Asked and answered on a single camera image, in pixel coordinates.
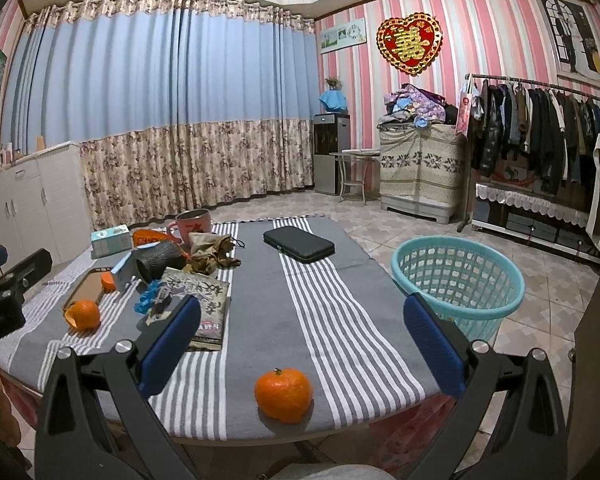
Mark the light blue tissue box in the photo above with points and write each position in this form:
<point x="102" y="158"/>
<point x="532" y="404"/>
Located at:
<point x="110" y="241"/>

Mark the blue floral curtain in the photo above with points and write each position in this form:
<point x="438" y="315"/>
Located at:
<point x="175" y="104"/>

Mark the black zip case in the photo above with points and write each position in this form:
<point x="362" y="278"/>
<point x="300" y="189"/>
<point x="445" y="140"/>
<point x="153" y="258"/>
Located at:
<point x="299" y="245"/>

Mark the grey striped tablecloth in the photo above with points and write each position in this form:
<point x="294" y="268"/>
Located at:
<point x="339" y="321"/>

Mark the black textured pouch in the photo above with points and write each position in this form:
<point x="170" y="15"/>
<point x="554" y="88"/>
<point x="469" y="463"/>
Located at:
<point x="151" y="262"/>

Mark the low shelf with lace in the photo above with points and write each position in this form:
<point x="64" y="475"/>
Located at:
<point x="533" y="220"/>

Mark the beige cloth pouch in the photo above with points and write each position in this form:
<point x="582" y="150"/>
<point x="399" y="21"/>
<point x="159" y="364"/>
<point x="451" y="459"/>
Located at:
<point x="209" y="242"/>

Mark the printed snack bag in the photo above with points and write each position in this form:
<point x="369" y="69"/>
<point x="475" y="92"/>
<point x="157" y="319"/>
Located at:
<point x="213" y="297"/>

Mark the pile of clothes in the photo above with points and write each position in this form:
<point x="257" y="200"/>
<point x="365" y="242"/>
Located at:
<point x="421" y="108"/>

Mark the small landscape wall poster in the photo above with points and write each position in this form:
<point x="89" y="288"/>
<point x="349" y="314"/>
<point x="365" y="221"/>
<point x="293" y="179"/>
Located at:
<point x="343" y="36"/>

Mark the cloth covered storage cabinet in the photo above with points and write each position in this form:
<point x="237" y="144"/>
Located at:
<point x="421" y="170"/>

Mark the blue bag on dispenser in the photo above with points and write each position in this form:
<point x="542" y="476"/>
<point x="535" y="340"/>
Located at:
<point x="334" y="102"/>

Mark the framed wall picture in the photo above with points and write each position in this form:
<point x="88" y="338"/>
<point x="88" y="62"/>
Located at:
<point x="574" y="40"/>

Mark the white cabinet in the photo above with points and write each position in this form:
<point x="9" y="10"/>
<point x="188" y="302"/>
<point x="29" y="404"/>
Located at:
<point x="43" y="205"/>

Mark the orange peel piece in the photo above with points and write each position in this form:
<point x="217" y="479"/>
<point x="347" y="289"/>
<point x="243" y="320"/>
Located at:
<point x="82" y="315"/>

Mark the whole orange mandarin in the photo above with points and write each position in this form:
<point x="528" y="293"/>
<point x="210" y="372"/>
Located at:
<point x="283" y="394"/>

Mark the blue plastic wrapper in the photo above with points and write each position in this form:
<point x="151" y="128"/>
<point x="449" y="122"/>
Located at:
<point x="150" y="298"/>

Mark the brown stockings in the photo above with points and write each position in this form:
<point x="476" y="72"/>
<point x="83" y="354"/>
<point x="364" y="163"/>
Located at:
<point x="210" y="259"/>

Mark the light blue small box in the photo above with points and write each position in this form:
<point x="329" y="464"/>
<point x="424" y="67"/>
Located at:
<point x="124" y="271"/>

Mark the pink metal mug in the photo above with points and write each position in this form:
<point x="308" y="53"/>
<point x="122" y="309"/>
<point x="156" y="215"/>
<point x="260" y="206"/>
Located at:
<point x="188" y="222"/>

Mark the clothes rack with garments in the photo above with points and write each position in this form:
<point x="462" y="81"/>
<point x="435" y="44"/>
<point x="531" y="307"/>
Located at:
<point x="530" y="147"/>

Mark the small metal stool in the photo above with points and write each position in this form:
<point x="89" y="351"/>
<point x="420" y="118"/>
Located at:
<point x="353" y="165"/>

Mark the black water dispenser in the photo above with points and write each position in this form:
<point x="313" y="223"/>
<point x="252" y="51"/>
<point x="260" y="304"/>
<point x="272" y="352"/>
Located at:
<point x="331" y="135"/>

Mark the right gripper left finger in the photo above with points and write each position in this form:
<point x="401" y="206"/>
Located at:
<point x="161" y="345"/>

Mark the orange snack wrapper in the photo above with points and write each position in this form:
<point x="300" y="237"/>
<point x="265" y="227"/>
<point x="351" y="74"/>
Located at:
<point x="143" y="237"/>

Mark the brown wooden tray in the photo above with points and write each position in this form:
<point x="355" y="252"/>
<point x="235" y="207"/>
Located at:
<point x="92" y="286"/>

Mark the red heart wall decoration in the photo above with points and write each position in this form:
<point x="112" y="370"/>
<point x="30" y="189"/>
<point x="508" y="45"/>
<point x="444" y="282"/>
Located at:
<point x="410" y="44"/>

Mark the teal plastic laundry basket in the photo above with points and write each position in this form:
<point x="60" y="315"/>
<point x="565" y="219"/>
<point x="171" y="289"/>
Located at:
<point x="463" y="281"/>

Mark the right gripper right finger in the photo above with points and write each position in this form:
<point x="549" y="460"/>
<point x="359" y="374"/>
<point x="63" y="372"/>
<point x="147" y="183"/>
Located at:
<point x="440" y="343"/>

